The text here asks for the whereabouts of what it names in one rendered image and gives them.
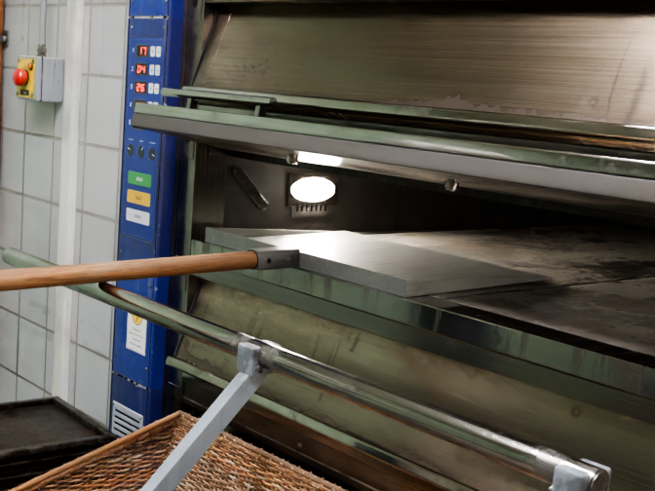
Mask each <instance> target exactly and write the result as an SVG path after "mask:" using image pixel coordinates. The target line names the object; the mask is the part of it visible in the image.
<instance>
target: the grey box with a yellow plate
mask: <svg viewBox="0 0 655 491"><path fill-rule="evenodd" d="M29 62H32V64H33V69H32V71H30V70H29V69H28V68H27V64H28V63H29ZM18 68H20V69H23V70H25V71H26V74H27V81H26V84H25V85H24V86H20V87H19V86H17V97H18V99H26V100H33V101H48V102H63V79H64V59H63V58H56V57H33V56H19V57H18Z"/></svg>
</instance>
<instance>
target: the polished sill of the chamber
mask: <svg viewBox="0 0 655 491"><path fill-rule="evenodd" d="M238 251H239V250H235V249H232V248H228V247H225V246H221V245H215V244H211V243H208V242H205V239H192V240H191V254H190V255H201V254H214V253H226V252H238ZM232 272H235V273H238V274H241V275H245V276H248V277H251V278H255V279H258V280H261V281H264V282H268V283H272V284H275V285H279V286H282V287H285V288H289V289H292V290H295V291H298V292H302V293H305V294H308V295H312V296H315V297H318V298H321V299H325V300H327V301H330V302H333V303H337V304H340V305H343V306H347V307H350V308H353V309H356V310H360V311H363V312H366V313H369V314H373V315H376V316H378V317H382V318H385V319H388V320H391V321H397V322H400V323H404V324H407V325H410V326H413V327H417V328H420V329H423V330H426V331H430V332H433V333H436V334H440V335H442V336H445V337H448V338H452V339H455V340H458V341H461V342H465V343H468V344H471V345H475V346H478V347H481V348H484V349H488V350H490V351H493V352H497V353H500V354H503V355H506V356H510V357H513V358H516V359H522V360H525V361H528V362H532V363H535V364H538V365H541V366H545V367H548V368H551V369H553V370H557V371H560V372H563V373H567V374H570V375H573V376H576V377H580V378H583V379H586V380H590V381H593V382H596V383H599V384H602V385H605V386H608V387H611V388H615V389H618V390H621V391H625V392H628V393H631V394H634V395H638V396H641V397H646V398H650V399H653V400H655V357H653V356H650V355H647V354H643V353H639V352H636V351H632V350H628V349H625V348H621V347H617V346H613V345H610V344H606V343H602V342H599V341H596V340H592V339H588V338H585V337H581V336H577V335H574V334H570V333H566V332H563V331H559V330H555V329H551V328H549V327H545V326H541V325H538V324H534V323H530V322H527V321H520V320H516V319H513V318H509V317H505V316H502V315H498V314H494V313H491V312H488V311H484V310H480V309H477V308H473V307H469V306H466V305H462V304H458V303H455V302H451V301H447V300H443V299H441V298H437V297H433V296H430V295H420V296H412V297H402V296H399V295H395V294H392V293H388V292H385V291H381V290H378V289H374V288H370V287H367V286H363V285H360V284H356V283H350V282H346V281H343V280H340V279H337V278H333V277H330V276H326V275H322V274H319V273H315V272H312V271H308V270H305V269H301V268H297V267H293V268H284V269H273V270H262V271H256V270H252V269H246V270H235V271H232Z"/></svg>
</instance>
